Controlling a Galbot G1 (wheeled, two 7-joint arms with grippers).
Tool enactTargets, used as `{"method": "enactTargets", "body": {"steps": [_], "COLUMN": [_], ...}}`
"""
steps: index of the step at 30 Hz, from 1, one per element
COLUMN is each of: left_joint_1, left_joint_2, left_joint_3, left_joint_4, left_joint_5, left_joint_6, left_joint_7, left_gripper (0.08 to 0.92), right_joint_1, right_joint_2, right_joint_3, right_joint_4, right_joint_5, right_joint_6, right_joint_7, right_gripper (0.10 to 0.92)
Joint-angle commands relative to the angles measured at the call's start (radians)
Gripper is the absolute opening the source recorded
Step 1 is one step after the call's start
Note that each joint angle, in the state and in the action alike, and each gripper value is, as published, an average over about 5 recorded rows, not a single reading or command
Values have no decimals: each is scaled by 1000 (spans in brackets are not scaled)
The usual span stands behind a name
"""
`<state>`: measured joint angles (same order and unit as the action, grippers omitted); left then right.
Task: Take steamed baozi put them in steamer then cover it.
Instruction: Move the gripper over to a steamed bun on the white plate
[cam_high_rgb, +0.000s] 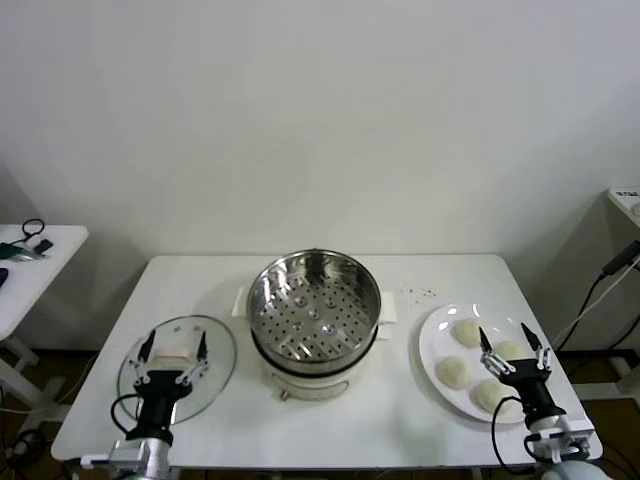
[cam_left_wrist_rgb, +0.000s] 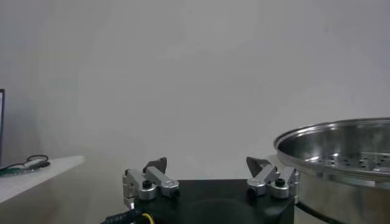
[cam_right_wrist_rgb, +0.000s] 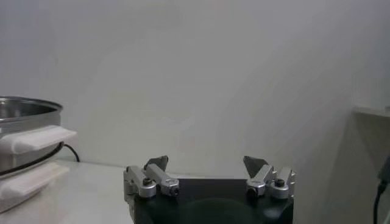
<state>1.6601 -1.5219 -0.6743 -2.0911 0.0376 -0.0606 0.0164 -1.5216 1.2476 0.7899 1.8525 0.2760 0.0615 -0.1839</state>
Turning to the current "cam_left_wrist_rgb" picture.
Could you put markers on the dark framed monitor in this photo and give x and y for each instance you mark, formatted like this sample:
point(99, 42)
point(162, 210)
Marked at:
point(3, 121)

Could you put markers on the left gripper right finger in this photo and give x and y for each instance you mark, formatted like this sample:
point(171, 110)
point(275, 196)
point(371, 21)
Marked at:
point(265, 179)

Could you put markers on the steel perforated steamer basket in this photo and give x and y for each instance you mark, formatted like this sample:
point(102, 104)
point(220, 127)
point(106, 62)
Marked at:
point(335, 146)

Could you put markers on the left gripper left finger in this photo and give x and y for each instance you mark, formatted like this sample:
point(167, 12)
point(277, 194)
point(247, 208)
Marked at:
point(158, 179)

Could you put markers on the white side table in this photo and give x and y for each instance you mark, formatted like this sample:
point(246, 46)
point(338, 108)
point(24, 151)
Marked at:
point(36, 179)

